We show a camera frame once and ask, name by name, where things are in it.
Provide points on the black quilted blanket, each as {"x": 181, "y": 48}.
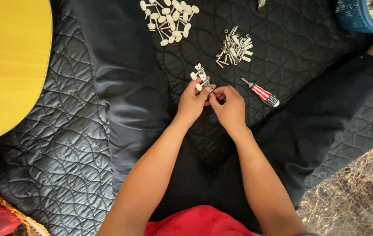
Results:
{"x": 58, "y": 147}

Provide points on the metal guitar tuner strip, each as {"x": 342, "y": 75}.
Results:
{"x": 202, "y": 76}

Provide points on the pile of metal tuner posts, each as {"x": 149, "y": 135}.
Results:
{"x": 235, "y": 48}

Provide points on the person's left hand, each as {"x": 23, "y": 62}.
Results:
{"x": 189, "y": 105}

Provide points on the blue plastic basket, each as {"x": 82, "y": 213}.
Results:
{"x": 353, "y": 16}

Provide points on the person's right hand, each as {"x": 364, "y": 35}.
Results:
{"x": 232, "y": 111}

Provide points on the pile of white tuning pegs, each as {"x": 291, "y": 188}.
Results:
{"x": 170, "y": 20}

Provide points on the person's black trousers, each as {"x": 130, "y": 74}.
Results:
{"x": 130, "y": 98}

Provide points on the small metal tool tip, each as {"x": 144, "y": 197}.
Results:
{"x": 260, "y": 3}

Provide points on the person's red shirt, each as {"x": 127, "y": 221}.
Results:
{"x": 199, "y": 223}

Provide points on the yellow guitar body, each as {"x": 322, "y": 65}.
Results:
{"x": 9, "y": 65}

